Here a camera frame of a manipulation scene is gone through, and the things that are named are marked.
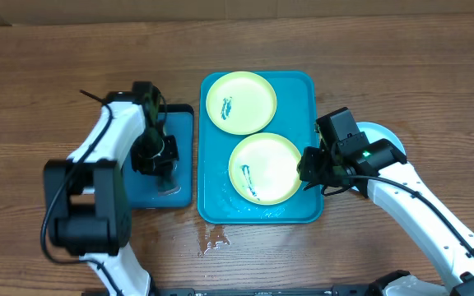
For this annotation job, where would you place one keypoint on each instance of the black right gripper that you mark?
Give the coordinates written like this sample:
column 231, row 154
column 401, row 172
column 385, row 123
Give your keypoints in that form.
column 311, row 173

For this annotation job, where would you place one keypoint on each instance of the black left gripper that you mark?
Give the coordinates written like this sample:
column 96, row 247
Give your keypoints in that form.
column 155, row 167

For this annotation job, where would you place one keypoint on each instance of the yellow plate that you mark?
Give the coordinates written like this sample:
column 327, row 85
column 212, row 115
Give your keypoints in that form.
column 263, row 169
column 241, row 103

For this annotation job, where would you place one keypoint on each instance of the light blue plate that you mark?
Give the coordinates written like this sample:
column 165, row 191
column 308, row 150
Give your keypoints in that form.
column 379, row 133

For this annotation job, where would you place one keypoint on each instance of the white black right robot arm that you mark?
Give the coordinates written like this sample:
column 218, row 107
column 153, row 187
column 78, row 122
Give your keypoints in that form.
column 439, row 234

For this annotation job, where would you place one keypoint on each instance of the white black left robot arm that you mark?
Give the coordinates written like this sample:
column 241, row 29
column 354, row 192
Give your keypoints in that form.
column 87, row 208

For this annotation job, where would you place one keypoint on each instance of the black-rimmed water tray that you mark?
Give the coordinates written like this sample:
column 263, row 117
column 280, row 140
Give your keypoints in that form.
column 142, row 190

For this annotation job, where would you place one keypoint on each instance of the teal plastic serving tray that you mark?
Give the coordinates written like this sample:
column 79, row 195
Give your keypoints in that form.
column 217, row 200

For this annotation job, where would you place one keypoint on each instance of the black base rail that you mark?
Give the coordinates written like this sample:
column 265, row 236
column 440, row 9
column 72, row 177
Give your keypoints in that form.
column 336, row 290

